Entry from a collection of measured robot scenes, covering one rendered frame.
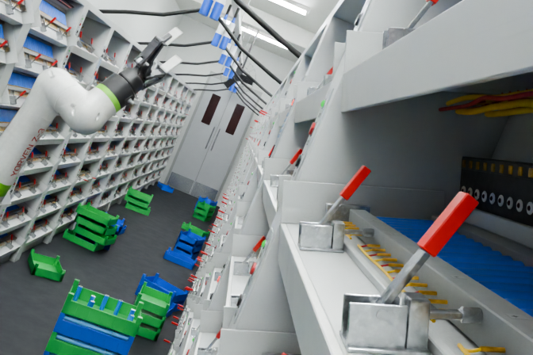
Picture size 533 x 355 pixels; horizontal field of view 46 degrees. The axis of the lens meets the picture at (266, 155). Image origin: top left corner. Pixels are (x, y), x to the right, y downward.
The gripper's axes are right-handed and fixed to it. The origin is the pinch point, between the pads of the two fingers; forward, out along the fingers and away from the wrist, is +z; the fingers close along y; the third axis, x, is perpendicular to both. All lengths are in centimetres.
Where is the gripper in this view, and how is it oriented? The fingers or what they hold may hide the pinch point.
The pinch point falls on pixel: (176, 46)
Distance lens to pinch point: 194.3
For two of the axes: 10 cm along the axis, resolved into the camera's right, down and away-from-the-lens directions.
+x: -7.3, -6.4, 2.2
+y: 1.3, -4.5, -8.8
